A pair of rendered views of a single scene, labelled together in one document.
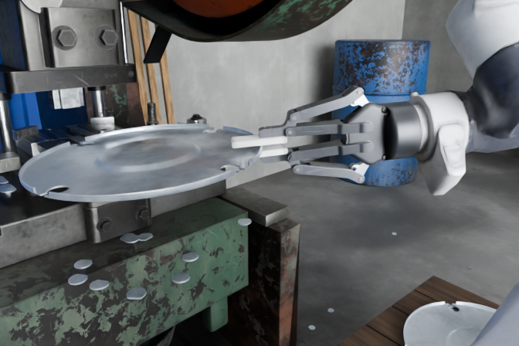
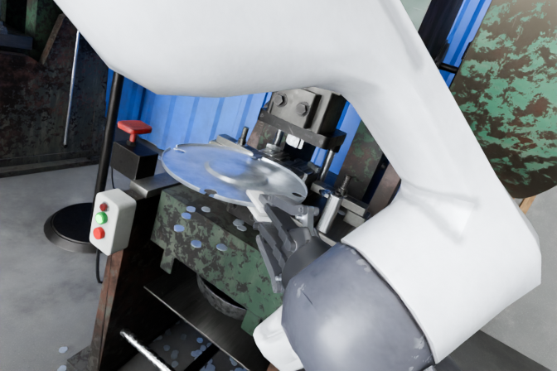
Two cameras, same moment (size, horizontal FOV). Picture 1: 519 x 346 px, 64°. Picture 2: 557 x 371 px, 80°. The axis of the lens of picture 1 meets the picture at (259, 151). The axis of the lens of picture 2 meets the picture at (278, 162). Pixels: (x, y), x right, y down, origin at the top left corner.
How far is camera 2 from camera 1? 56 cm
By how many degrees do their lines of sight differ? 63
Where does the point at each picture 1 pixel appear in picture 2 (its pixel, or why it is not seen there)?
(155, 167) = (209, 171)
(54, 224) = not seen: hidden behind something
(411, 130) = (292, 272)
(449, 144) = not seen: hidden behind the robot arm
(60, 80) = (280, 124)
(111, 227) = (234, 209)
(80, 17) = (293, 92)
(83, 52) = (286, 112)
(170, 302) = (224, 273)
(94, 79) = (297, 132)
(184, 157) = (226, 178)
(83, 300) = (190, 222)
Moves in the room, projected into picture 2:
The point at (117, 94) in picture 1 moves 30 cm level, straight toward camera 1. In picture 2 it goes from (367, 167) to (292, 163)
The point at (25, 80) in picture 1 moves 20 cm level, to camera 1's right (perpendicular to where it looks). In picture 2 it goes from (264, 115) to (290, 144)
